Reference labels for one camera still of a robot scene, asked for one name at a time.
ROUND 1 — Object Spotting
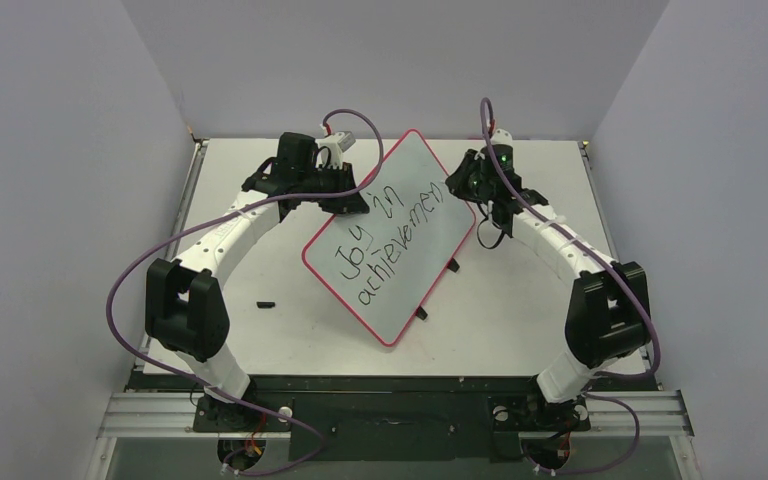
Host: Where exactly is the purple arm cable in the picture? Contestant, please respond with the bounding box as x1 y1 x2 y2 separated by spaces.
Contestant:
479 97 662 477
105 108 385 478

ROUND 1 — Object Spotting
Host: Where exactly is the aluminium frame rail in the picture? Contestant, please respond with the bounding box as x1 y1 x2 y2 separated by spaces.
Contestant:
98 391 694 439

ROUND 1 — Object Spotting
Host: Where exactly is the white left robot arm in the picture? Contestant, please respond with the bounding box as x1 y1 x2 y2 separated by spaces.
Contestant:
145 131 369 430

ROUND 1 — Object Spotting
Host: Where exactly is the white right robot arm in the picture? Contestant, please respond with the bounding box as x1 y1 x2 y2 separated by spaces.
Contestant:
445 144 660 427

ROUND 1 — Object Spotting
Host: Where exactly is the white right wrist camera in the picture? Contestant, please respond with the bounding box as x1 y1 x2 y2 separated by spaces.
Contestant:
490 128 513 148

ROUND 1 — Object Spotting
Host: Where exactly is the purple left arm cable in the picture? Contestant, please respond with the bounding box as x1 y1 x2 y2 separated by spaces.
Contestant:
105 108 385 478

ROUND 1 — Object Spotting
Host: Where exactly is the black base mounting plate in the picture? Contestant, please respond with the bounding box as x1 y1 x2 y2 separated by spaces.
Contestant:
125 372 597 469

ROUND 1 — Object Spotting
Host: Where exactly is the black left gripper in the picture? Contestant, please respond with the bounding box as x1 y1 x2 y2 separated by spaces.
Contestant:
300 163 369 216

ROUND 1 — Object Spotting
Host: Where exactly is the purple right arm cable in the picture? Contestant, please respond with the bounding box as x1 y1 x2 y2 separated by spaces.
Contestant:
479 97 662 477

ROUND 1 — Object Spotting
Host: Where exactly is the red framed whiteboard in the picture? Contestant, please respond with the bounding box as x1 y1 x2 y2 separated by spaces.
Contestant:
302 129 476 347

